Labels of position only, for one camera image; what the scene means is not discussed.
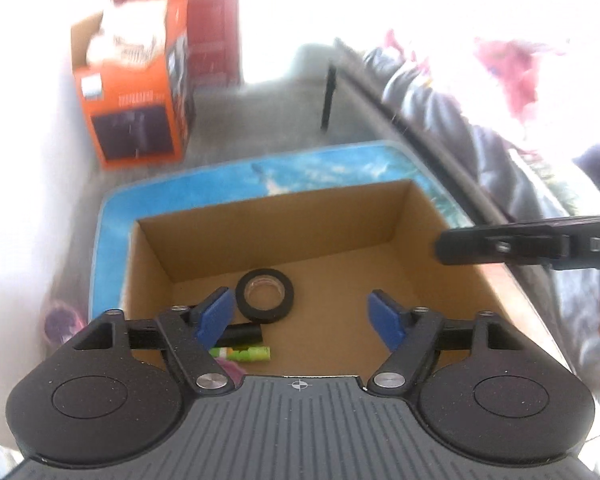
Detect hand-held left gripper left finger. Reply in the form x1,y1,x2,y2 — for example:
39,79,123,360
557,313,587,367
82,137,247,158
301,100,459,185
72,287,236,396

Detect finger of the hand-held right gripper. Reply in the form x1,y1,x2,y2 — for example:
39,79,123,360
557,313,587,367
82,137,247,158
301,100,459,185
434,220,573,267

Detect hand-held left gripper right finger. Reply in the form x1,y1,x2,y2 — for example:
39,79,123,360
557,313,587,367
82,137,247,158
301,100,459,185
367,289,526,396

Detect black tape roll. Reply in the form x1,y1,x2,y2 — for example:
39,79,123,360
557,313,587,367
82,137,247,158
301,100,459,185
236,269,296,323

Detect long black tube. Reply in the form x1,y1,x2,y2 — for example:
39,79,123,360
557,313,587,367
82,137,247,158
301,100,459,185
222,324,263,348

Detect small green tube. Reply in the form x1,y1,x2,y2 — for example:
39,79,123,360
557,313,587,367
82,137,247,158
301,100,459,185
209,345,272,364

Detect brown cardboard box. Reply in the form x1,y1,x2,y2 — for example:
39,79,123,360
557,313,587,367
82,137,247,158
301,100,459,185
122,178,576,381

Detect dark cloth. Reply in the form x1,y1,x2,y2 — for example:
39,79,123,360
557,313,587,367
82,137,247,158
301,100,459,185
572,144,600,211

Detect purple round object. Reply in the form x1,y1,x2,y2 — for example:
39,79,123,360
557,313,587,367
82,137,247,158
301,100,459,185
44,305,83,348

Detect pink blanket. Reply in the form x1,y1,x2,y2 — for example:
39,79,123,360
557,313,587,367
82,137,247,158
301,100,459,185
385,30,571,126

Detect orange product box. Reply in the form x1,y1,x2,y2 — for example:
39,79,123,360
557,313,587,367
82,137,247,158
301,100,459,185
71,0,197,171

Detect beige crumpled cloth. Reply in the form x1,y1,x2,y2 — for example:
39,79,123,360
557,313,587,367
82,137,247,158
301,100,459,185
85,0,168,68

